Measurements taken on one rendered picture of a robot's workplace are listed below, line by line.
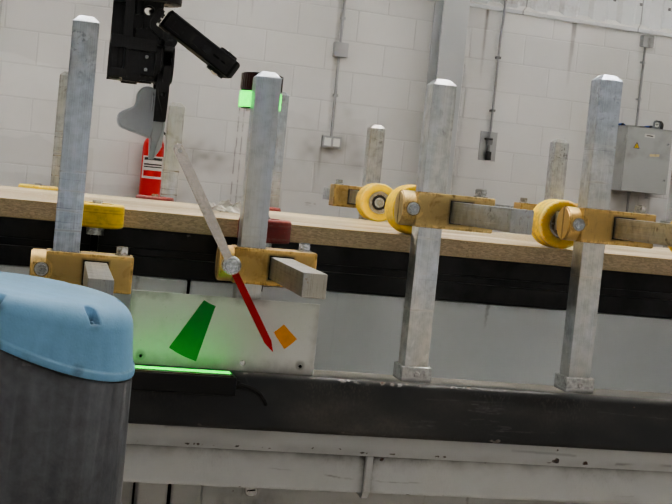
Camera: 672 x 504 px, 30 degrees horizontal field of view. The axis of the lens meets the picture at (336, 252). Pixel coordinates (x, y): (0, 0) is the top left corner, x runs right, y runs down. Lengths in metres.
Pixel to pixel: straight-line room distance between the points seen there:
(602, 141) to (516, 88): 7.89
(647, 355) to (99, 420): 1.39
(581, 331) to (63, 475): 1.11
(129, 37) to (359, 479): 0.71
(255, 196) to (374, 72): 7.61
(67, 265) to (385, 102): 7.71
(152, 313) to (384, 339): 0.45
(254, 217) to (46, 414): 0.87
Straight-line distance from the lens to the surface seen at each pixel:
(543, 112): 9.85
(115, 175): 8.85
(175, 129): 2.81
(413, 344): 1.79
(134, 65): 1.62
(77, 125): 1.71
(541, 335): 2.09
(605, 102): 1.87
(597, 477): 1.96
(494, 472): 1.89
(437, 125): 1.78
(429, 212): 1.77
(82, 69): 1.71
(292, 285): 1.55
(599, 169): 1.87
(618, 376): 2.15
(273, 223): 1.86
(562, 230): 1.86
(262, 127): 1.73
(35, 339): 0.89
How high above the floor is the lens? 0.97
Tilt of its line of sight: 3 degrees down
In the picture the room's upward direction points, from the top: 6 degrees clockwise
